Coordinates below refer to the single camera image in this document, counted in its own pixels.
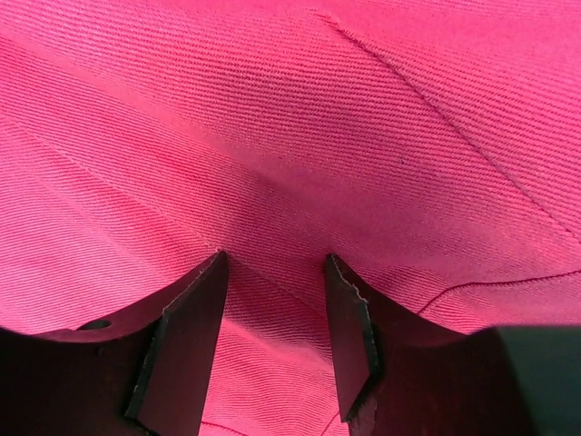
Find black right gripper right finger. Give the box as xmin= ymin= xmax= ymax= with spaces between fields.
xmin=324 ymin=254 xmax=580 ymax=435

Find pink trousers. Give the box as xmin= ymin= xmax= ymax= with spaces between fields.
xmin=1 ymin=1 xmax=580 ymax=435

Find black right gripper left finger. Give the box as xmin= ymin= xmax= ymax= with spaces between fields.
xmin=1 ymin=252 xmax=229 ymax=435

